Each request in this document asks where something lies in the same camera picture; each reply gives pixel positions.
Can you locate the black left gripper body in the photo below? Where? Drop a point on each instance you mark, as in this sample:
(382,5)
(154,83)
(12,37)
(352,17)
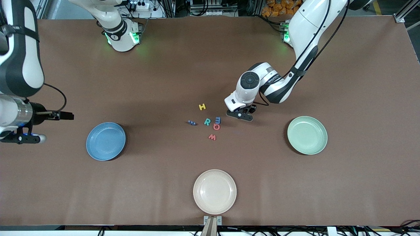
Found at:
(252,108)

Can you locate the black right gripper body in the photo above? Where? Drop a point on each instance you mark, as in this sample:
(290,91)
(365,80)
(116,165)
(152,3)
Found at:
(38,113)

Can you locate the pink letter Q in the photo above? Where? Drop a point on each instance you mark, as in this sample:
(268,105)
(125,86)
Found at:
(216,127)

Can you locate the dark blue letter block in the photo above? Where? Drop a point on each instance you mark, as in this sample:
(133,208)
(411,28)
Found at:
(192,122)

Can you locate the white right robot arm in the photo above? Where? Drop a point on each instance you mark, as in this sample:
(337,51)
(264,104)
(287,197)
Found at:
(19,65)

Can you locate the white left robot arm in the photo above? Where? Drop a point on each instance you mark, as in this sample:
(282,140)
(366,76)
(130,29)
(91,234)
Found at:
(305,29)

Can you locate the blue plate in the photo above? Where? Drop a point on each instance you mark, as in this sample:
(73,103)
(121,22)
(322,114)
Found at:
(105,141)

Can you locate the green plate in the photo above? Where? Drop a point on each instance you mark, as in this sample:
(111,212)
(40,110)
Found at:
(307,135)

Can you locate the beige plate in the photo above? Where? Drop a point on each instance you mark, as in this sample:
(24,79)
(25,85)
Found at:
(215,191)

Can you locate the teal letter R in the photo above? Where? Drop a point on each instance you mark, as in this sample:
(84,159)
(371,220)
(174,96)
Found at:
(207,122)

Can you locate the pink letter W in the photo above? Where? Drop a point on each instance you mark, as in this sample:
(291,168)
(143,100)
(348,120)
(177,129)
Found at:
(212,137)

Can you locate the yellow letter H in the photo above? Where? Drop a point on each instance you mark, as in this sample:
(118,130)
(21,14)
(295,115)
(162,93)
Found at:
(202,106)

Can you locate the brown table cover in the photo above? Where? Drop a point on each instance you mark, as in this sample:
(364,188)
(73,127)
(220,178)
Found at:
(164,82)

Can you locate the bag of orange items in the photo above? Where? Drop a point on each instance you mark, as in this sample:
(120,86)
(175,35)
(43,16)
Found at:
(279,8)

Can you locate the background equipment rack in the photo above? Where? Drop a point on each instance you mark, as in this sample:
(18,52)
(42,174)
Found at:
(210,6)

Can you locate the white power strip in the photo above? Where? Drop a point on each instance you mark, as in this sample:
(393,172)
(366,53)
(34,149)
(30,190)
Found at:
(141,5)

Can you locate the metal mount bracket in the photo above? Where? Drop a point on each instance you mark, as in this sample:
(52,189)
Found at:
(212,223)

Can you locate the aluminium frame profile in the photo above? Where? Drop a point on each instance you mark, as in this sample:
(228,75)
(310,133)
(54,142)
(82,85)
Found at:
(407,9)

